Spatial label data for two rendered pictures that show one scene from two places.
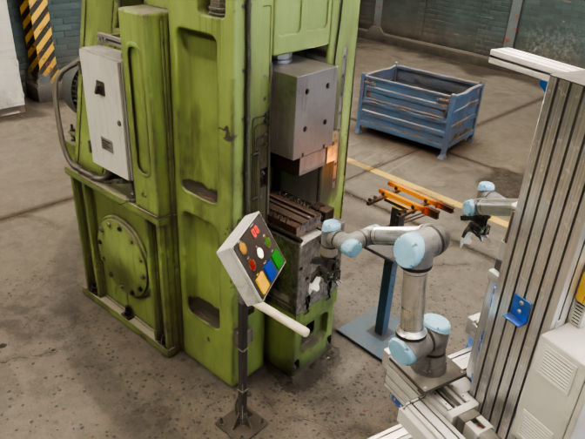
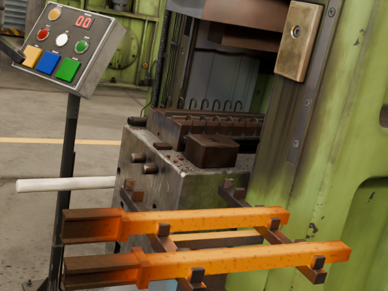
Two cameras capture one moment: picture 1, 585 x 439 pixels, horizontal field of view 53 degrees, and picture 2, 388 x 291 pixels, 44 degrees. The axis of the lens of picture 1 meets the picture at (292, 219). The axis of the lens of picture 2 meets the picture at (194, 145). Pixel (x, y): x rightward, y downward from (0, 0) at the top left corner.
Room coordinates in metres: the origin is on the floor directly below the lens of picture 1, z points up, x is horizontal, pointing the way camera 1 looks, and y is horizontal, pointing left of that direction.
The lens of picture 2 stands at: (3.15, -1.32, 1.33)
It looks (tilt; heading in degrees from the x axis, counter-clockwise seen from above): 17 degrees down; 106
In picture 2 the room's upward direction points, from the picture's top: 11 degrees clockwise
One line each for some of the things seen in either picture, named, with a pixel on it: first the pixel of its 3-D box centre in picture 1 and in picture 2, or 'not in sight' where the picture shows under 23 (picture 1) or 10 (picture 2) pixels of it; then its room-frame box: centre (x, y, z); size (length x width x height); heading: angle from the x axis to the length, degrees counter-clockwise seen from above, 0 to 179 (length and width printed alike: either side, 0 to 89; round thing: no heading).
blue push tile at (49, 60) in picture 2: (269, 271); (49, 63); (2.18, 0.09, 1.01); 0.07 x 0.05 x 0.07; 165
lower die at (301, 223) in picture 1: (279, 211); (222, 126); (2.83, 0.07, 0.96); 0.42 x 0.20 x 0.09; 50
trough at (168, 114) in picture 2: (282, 204); (229, 118); (2.85, 0.06, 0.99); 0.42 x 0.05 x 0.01; 50
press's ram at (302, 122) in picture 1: (288, 101); not in sight; (2.87, 0.05, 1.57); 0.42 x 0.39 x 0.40; 50
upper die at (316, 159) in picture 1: (281, 149); (247, 8); (2.83, 0.07, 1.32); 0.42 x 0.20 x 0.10; 50
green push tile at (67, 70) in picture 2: (276, 259); (68, 70); (2.28, 0.06, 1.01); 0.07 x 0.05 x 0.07; 165
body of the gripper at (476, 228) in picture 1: (479, 222); not in sight; (2.60, -0.93, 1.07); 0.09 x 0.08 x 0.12; 31
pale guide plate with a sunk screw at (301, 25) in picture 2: (331, 146); (297, 41); (3.02, -0.19, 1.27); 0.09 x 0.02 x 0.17; 140
